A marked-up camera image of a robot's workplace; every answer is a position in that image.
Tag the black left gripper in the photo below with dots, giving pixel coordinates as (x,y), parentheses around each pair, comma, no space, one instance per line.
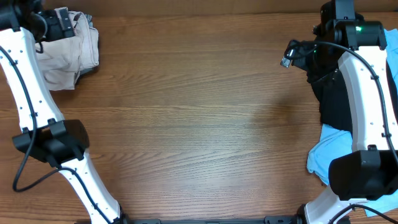
(57,32)

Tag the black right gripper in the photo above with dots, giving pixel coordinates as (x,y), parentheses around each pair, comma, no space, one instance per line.
(311,74)

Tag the beige khaki shorts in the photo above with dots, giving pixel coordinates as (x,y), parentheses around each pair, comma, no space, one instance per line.
(59,62)

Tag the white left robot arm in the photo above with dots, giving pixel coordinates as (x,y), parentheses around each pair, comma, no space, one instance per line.
(45,134)

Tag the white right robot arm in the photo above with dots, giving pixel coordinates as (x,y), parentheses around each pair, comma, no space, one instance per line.
(356,50)

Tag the black garment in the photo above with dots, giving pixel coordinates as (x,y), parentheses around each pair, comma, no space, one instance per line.
(332,95)

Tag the folded light blue jeans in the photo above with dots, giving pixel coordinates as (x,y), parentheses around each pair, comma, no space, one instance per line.
(89,55)

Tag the light blue t-shirt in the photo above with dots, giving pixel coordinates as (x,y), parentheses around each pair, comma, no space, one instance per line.
(335,143)

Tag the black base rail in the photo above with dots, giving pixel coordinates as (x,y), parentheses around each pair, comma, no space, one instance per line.
(266,220)

